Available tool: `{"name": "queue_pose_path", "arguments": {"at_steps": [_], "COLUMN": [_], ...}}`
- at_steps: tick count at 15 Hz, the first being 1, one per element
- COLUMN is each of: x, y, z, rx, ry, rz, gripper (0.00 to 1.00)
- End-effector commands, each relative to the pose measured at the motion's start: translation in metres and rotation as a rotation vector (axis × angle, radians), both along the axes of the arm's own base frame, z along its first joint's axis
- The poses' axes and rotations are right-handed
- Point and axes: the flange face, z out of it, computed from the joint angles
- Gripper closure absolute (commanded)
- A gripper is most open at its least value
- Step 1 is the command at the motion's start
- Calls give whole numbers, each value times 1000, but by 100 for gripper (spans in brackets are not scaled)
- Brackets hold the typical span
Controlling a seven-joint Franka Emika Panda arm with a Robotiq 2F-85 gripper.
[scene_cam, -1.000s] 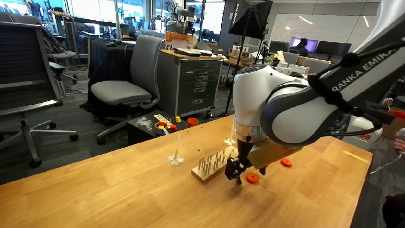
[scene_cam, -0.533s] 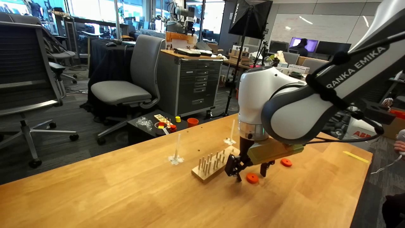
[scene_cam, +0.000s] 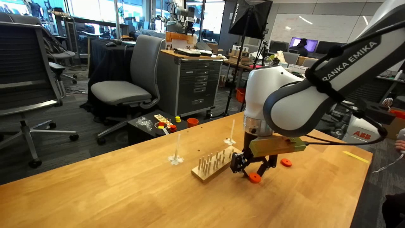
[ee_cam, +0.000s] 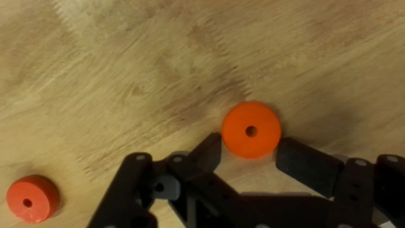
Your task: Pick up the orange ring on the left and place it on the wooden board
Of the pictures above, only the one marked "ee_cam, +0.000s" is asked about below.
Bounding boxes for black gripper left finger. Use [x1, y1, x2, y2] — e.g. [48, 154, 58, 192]
[86, 132, 254, 228]

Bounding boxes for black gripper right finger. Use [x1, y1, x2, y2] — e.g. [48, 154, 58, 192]
[276, 137, 405, 228]

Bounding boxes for orange ring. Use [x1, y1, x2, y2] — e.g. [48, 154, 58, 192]
[221, 100, 282, 160]
[5, 173, 61, 224]

